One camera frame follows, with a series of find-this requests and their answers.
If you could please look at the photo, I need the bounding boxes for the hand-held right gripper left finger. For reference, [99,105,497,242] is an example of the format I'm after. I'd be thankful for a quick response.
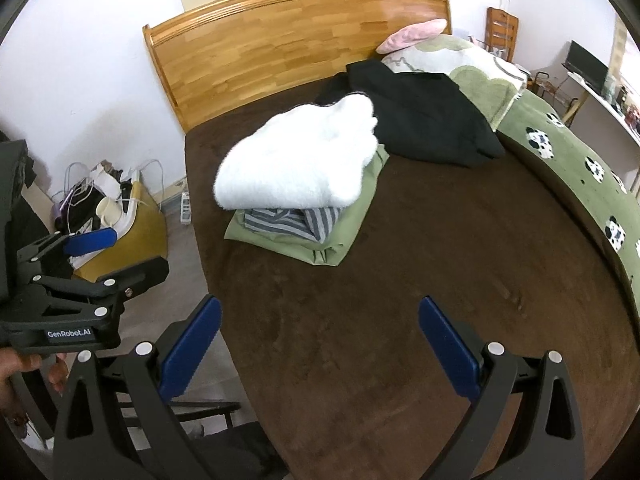
[52,295,223,480]

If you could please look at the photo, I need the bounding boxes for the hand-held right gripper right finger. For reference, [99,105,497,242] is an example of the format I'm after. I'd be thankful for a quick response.
[417,296,586,480]

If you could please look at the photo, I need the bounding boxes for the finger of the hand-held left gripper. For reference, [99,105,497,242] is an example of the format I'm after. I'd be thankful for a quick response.
[17,227,118,281]
[30,256,171,313]

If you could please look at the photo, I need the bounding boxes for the white cardigan with black trim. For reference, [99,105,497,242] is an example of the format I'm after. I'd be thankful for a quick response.
[212,94,380,211]

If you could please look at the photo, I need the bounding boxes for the person's left hand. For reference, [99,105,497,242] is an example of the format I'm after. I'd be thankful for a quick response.
[0,347,68,426]

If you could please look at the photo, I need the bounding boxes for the white cup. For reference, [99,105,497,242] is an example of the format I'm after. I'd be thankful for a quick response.
[95,195,123,228]

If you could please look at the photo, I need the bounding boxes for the yellow bedside table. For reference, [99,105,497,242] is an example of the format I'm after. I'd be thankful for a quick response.
[72,180,168,283]

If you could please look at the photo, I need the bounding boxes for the brown bed blanket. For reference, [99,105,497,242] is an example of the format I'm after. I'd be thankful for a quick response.
[184,77,640,480]

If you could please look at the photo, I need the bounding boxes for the green folded garment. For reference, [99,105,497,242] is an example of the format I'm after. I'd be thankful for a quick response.
[224,142,391,267]

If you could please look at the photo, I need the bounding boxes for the grey striped garment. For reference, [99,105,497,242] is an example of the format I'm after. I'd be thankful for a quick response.
[242,205,346,243]

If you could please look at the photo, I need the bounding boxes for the green cow-print blanket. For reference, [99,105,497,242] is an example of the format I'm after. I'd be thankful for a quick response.
[495,87,640,311]

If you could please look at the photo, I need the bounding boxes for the black garment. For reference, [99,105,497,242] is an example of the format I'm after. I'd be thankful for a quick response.
[314,60,507,168]

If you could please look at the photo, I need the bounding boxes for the wooden headboard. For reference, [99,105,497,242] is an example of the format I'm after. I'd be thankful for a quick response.
[142,0,453,133]

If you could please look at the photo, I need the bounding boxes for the white and green floral pillow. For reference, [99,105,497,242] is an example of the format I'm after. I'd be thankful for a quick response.
[381,34,528,131]

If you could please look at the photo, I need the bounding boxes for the black metal rack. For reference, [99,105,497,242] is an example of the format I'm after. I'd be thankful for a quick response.
[527,71,571,111]

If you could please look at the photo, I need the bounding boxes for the white desk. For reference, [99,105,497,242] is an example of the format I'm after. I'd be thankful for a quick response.
[567,72,640,151]

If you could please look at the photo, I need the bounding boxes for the pink pillow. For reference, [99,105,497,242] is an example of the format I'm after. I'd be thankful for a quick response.
[375,18,448,55]

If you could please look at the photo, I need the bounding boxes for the black monitor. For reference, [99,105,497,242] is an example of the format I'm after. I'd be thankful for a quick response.
[562,40,610,91]

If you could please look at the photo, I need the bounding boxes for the wooden chair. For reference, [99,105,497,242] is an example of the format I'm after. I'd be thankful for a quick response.
[486,7,520,63]

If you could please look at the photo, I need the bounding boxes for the black chair frame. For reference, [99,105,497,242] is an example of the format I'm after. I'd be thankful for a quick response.
[112,400,241,431]

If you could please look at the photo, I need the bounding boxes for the white cables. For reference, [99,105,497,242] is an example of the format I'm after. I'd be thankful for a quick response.
[65,157,166,211]

